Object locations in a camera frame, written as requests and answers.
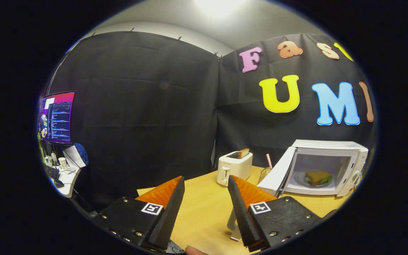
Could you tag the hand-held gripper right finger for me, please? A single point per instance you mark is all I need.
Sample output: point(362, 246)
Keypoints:
point(243, 216)

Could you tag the white microwave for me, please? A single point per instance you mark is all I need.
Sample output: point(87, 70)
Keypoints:
point(331, 145)

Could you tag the white desk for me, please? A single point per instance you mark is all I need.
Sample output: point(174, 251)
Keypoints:
point(67, 182)

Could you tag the computer monitor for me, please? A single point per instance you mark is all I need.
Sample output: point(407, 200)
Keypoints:
point(58, 117)

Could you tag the sandwich with green lettuce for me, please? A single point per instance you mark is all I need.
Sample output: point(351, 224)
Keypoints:
point(319, 177)

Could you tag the pink stick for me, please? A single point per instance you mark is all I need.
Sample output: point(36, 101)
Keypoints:
point(268, 161)

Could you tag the black keyboard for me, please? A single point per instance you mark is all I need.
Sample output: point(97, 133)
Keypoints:
point(52, 173)

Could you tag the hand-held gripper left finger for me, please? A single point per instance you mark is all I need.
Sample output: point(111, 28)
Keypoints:
point(170, 216)

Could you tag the small white bottle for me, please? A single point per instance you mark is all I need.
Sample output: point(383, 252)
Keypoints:
point(54, 158)

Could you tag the white paper sheet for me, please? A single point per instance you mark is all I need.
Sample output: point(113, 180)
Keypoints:
point(71, 156)

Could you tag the cream toaster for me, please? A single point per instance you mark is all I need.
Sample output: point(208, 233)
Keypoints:
point(234, 168)

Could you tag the black computer mouse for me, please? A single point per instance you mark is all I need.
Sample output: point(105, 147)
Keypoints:
point(58, 183)

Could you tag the white paper cup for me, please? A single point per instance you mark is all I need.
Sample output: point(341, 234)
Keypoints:
point(62, 163)

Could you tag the brown toast slice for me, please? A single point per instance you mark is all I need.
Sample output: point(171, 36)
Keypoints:
point(243, 153)

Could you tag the white plastic stand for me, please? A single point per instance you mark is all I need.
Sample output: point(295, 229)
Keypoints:
point(233, 226)

